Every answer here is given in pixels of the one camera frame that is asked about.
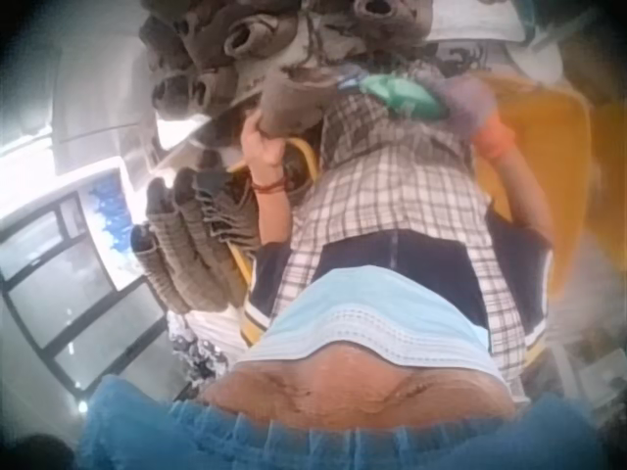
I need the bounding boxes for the red thread bracelet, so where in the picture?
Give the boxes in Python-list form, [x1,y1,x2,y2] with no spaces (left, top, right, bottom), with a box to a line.
[250,177,288,196]

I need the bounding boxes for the person's left hand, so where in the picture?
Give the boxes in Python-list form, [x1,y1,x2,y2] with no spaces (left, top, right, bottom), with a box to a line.
[239,116,291,186]

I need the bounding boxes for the white board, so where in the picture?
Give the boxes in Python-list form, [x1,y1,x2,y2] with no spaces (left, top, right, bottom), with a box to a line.
[424,0,526,44]

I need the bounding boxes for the blue and white patterned sheet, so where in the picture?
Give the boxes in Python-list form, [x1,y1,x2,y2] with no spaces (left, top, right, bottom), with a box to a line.
[80,169,146,291]

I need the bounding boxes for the pile of rolled brown cloths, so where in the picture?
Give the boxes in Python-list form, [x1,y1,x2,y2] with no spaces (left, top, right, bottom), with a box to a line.
[138,0,425,119]

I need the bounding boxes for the green plastic hand tool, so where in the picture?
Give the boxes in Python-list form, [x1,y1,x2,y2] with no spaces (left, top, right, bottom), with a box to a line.
[342,68,450,122]

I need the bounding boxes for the brown knitted cloth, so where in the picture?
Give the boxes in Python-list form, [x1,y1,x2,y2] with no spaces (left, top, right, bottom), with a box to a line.
[257,66,347,139]

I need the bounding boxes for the black framed glass panels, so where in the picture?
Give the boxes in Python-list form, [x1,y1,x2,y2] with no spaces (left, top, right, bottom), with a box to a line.
[0,204,170,394]

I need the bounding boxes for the black and white patterned cloth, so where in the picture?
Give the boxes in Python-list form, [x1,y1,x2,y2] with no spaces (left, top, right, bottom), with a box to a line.
[168,311,234,388]

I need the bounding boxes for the orange plastic crate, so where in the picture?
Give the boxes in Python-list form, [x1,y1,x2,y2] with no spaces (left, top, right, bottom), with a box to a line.
[469,72,598,300]

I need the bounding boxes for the person's right hand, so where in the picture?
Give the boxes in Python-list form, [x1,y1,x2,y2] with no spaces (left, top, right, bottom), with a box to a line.
[438,75,504,137]

